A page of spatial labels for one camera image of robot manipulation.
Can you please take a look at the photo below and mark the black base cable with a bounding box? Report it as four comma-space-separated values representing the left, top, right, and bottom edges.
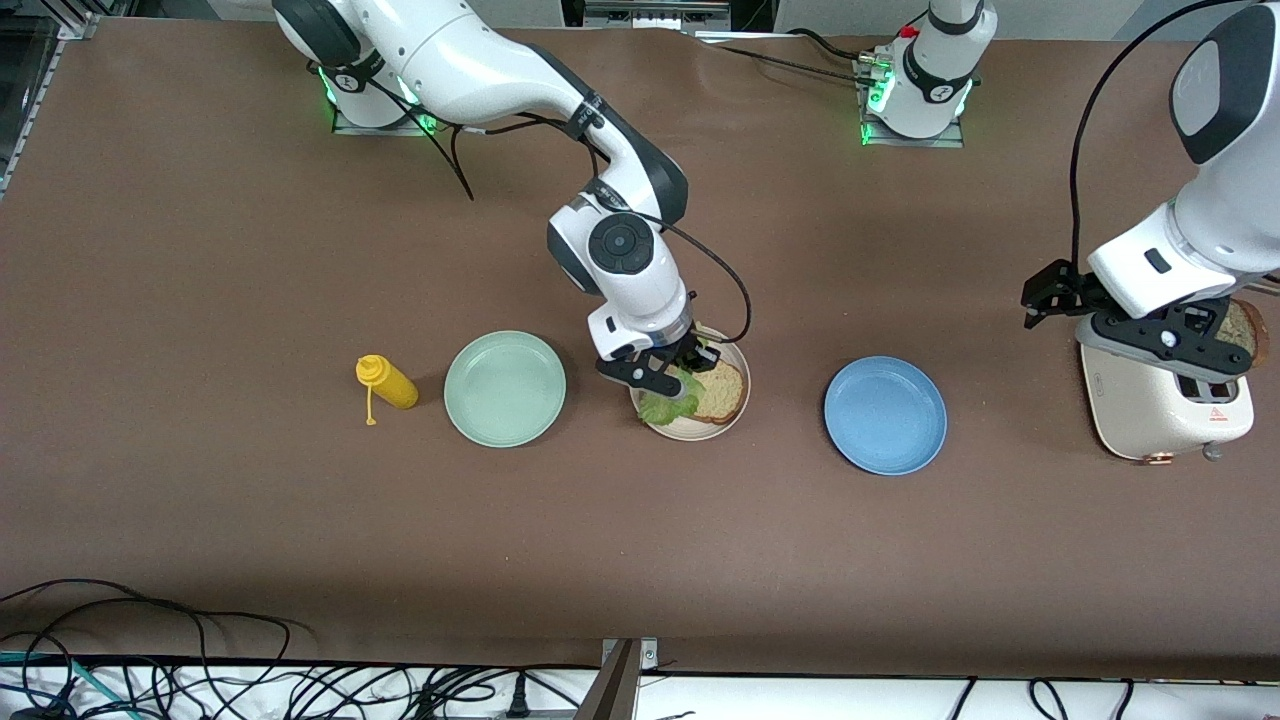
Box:
715, 28, 881, 86

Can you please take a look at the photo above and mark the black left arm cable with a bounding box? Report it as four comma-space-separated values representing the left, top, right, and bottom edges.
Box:
1068, 0, 1251, 269

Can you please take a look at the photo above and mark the blue plate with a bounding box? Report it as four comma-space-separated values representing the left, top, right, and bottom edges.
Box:
824, 356, 948, 476

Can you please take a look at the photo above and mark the silver metal device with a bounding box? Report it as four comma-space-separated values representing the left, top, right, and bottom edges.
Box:
585, 0, 731, 29

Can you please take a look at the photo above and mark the teal cable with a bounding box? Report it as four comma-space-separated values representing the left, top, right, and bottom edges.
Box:
0, 650, 136, 720

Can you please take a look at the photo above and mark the grey metal post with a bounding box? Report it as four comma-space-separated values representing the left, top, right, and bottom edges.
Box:
575, 638, 659, 720

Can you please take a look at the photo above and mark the brown bread slice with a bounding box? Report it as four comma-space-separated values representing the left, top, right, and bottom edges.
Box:
1215, 298, 1269, 367
688, 356, 749, 426

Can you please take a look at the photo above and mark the white toaster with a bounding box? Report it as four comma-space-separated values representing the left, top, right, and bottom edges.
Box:
1078, 340, 1255, 466

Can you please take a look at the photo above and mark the yellow squeeze bottle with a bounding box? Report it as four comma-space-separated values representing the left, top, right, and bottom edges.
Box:
355, 354, 420, 427

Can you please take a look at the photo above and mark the black looped cable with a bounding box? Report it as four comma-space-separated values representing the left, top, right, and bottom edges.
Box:
0, 578, 301, 666

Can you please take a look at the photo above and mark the green lettuce leaf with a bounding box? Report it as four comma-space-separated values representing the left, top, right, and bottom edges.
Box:
638, 340, 721, 423

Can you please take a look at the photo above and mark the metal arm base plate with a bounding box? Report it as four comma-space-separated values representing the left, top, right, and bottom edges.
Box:
332, 100, 443, 136
858, 55, 966, 149

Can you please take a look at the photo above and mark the white lower shelf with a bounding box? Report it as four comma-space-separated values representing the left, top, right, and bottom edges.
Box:
0, 662, 1280, 720

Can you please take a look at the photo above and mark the brown table cover sheet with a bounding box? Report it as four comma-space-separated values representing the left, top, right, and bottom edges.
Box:
0, 18, 1280, 681

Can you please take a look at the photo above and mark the aluminium frame rail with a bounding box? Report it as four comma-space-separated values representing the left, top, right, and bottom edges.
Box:
0, 0, 101, 201

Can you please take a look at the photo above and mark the beige plate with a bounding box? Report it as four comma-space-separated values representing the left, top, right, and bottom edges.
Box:
630, 325, 753, 443

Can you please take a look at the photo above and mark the black box behind table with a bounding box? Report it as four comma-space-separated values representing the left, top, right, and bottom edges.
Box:
560, 0, 776, 33

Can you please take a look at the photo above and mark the mint green plate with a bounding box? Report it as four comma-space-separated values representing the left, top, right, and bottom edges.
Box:
444, 330, 567, 449

